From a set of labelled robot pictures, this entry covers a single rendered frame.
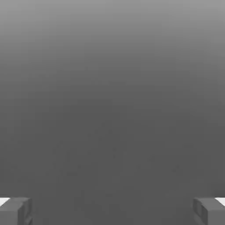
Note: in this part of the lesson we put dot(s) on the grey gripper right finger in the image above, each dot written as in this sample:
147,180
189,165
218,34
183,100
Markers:
212,212

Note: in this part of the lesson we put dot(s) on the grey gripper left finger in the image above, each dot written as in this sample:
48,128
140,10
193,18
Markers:
12,212

